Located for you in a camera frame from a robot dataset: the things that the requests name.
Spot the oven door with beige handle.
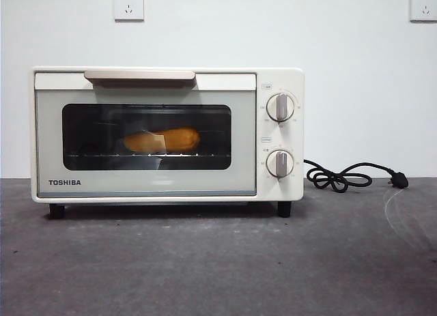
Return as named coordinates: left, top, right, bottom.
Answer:
left=34, top=70, right=258, bottom=197

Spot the white wall socket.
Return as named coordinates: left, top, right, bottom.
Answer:
left=409, top=0, right=437, bottom=23
left=113, top=0, right=145, bottom=23

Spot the oven temperature knob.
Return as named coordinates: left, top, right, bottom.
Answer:
left=266, top=92, right=296, bottom=122

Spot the oven timer knob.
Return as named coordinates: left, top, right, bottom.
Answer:
left=266, top=149, right=295, bottom=179

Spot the metal wire oven rack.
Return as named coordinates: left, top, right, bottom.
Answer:
left=64, top=152, right=230, bottom=159

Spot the cream toaster oven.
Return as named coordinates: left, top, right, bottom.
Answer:
left=31, top=66, right=305, bottom=218

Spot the black power cable with plug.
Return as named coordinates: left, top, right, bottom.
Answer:
left=302, top=158, right=410, bottom=194

